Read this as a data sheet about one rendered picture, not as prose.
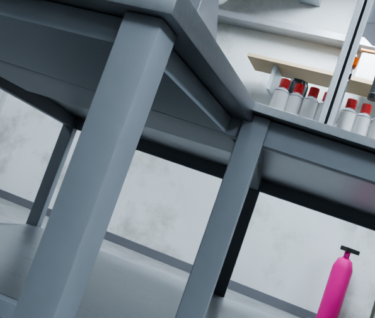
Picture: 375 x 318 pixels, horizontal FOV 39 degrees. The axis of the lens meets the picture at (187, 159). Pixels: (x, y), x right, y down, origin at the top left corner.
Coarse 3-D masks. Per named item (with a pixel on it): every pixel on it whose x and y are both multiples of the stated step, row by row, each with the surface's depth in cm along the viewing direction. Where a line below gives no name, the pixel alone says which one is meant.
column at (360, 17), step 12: (360, 0) 167; (372, 0) 166; (360, 12) 166; (360, 24) 166; (348, 36) 166; (360, 36) 165; (348, 48) 165; (348, 60) 165; (336, 72) 165; (348, 72) 164; (336, 84) 164; (336, 96) 164; (324, 108) 164; (336, 108) 163; (324, 120) 163
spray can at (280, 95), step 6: (282, 78) 182; (282, 84) 182; (288, 84) 182; (276, 90) 181; (282, 90) 180; (276, 96) 181; (282, 96) 180; (288, 96) 182; (270, 102) 182; (276, 102) 180; (282, 102) 180; (276, 108) 180; (282, 108) 180
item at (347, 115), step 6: (348, 102) 178; (354, 102) 178; (348, 108) 178; (354, 108) 178; (342, 114) 177; (348, 114) 176; (354, 114) 177; (342, 120) 177; (348, 120) 176; (354, 120) 178; (336, 126) 178; (342, 126) 176; (348, 126) 176
